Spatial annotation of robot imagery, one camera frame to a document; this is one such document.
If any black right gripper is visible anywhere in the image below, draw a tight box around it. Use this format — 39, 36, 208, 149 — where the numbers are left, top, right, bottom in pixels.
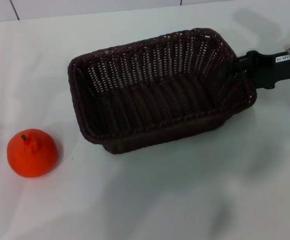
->
231, 46, 290, 90

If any dark brown woven basket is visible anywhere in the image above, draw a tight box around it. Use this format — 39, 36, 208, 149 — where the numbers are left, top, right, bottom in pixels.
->
67, 27, 258, 155

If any orange toy fruit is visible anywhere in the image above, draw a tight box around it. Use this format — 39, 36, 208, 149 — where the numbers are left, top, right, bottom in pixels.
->
6, 128, 59, 179

